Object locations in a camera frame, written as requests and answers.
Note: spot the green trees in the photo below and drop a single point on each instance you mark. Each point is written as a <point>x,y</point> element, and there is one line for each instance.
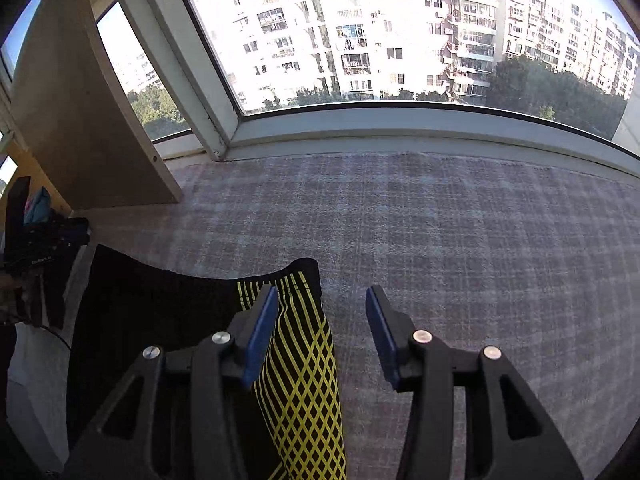
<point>550,90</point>

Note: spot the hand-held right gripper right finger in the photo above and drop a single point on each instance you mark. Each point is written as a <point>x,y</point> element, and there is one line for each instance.
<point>381,340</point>

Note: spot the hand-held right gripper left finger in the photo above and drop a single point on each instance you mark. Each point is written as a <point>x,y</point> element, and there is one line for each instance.
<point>260,345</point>

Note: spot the large light wooden board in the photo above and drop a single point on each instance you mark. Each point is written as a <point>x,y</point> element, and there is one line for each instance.
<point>85,110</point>

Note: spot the white window frame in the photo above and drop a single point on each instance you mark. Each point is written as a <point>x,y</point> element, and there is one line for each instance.
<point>350,125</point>

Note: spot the black shorts yellow line print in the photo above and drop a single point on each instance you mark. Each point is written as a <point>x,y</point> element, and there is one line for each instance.
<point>175,320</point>

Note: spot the folded blue garment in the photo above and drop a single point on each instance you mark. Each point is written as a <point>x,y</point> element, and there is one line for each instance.
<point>39,207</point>

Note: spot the pink plaid cloth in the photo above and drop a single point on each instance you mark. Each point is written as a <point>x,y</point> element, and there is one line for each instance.
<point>475,270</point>

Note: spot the slatted pine wooden board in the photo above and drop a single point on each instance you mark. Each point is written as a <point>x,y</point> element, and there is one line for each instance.
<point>37,176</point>

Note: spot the apartment buildings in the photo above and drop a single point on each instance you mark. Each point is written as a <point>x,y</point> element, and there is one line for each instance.
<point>400,25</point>

